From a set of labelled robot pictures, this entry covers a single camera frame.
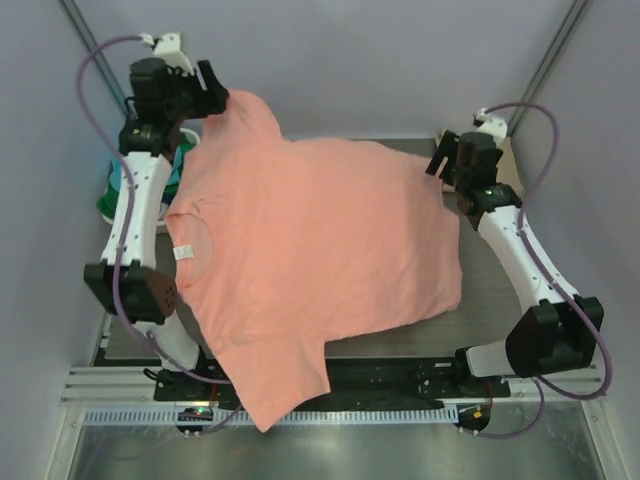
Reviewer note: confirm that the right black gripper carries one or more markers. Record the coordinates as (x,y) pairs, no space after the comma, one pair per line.
(450,146)

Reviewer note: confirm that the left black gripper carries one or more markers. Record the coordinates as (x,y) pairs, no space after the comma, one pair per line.
(212,100)

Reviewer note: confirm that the white plastic laundry basket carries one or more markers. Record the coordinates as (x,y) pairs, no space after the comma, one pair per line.
(186,135)

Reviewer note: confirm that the salmon pink t shirt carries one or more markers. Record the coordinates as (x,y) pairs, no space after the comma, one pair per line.
(283,246)

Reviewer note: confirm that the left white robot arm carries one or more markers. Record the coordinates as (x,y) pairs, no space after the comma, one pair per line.
(125,280)

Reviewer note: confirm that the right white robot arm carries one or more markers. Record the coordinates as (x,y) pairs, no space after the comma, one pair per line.
(556,328)

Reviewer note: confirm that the folded beige t shirt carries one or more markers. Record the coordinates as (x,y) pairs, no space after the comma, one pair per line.
(507,170)

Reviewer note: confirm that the light blue t shirt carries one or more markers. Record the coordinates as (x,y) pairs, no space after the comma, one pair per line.
(171,187)

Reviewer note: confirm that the green t shirt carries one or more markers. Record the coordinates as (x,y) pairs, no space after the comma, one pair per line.
(107,203)

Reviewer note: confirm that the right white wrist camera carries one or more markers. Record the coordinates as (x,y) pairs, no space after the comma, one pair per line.
(489,123)

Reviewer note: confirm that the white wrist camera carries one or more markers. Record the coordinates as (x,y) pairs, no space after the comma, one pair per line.
(489,123)
(169,48)

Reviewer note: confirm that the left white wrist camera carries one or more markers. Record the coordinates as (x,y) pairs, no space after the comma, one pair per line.
(169,48)

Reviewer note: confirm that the left aluminium frame post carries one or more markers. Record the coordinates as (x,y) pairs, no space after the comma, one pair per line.
(85,35)

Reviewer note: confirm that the aluminium frame post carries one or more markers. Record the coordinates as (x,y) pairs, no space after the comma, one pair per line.
(85,35)
(556,44)

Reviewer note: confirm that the right aluminium frame post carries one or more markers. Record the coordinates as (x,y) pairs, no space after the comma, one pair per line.
(556,44)

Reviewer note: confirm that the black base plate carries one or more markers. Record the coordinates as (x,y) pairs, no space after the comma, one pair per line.
(357,384)

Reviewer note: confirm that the white slotted cable duct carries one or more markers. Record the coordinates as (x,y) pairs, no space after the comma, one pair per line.
(191,416)

